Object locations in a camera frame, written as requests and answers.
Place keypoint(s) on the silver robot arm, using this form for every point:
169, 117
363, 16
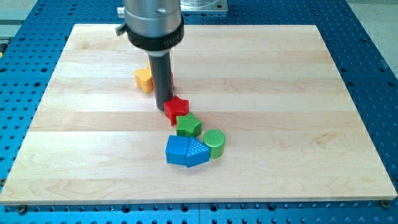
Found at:
152, 25

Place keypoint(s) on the green star block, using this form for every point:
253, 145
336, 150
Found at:
188, 126

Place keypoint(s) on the red star block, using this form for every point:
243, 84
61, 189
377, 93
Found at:
176, 107

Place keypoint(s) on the green cylinder block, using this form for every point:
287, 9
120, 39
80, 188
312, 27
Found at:
215, 140

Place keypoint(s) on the blue pentagon block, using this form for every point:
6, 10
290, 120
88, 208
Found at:
197, 153

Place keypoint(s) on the blue cube block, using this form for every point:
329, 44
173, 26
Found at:
176, 149

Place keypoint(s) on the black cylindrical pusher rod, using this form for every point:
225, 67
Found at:
162, 79

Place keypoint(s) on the yellow heart block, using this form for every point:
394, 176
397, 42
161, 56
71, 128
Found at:
143, 78

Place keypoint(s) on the light wooden board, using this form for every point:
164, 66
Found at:
270, 119

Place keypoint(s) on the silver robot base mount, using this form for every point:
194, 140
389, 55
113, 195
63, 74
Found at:
204, 6

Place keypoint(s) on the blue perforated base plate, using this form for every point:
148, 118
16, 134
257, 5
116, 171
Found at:
34, 51

